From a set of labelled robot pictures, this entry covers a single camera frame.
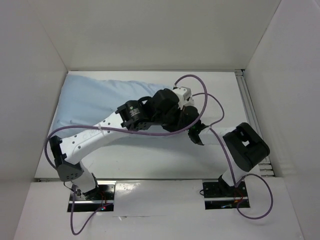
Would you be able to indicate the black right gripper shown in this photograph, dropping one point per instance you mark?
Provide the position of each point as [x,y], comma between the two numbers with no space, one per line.
[190,115]

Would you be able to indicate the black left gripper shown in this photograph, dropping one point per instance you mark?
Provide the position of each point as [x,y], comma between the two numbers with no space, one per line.
[178,124]

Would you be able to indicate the light blue pillowcase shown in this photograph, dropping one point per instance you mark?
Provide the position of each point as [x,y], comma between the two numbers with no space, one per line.
[88,101]

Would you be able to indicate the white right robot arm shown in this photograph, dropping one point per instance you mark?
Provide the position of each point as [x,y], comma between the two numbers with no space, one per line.
[242,146]

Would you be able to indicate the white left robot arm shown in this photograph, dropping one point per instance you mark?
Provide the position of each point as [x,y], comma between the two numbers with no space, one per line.
[68,152]

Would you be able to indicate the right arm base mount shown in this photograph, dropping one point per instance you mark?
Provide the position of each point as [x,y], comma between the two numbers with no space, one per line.
[219,197]

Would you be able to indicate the aluminium frame rail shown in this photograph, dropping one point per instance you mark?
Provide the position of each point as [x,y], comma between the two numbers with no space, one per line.
[265,166]

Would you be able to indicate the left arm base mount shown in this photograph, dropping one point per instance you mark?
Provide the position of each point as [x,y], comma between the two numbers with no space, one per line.
[102,200]

